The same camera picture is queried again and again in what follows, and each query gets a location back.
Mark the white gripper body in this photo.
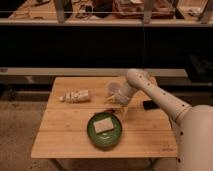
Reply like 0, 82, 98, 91
115, 82, 137, 106

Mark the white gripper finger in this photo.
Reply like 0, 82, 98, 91
105, 95, 116, 104
116, 105, 126, 115

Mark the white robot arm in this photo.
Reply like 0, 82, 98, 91
107, 69, 213, 171

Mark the red chili pepper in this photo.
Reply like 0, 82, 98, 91
94, 109, 116, 115

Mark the white sponge in bowl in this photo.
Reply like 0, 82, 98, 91
93, 117, 114, 134

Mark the green ceramic bowl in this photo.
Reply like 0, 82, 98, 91
87, 112, 122, 148

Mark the translucent plastic cup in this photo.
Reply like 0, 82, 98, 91
107, 82, 121, 96

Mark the black smartphone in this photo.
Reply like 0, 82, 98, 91
143, 100, 159, 110

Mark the white tube bottle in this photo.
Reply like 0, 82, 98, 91
59, 89, 91, 103

